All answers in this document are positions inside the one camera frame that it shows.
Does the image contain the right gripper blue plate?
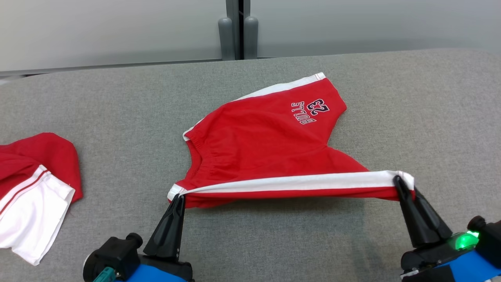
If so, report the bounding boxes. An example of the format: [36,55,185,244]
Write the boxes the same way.
[393,175,501,282]

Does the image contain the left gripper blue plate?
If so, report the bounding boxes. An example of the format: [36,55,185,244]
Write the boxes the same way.
[124,194,195,282]

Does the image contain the red white-striped basketball shorts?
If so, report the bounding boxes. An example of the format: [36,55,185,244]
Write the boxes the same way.
[167,72,416,209]

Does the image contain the red white basketball jersey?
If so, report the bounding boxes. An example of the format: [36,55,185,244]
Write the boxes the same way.
[0,132,84,266]

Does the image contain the left cable with teal connector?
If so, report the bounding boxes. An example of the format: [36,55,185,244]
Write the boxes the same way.
[92,266,119,282]

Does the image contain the grey partition post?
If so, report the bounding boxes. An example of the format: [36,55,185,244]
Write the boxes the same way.
[218,0,259,61]

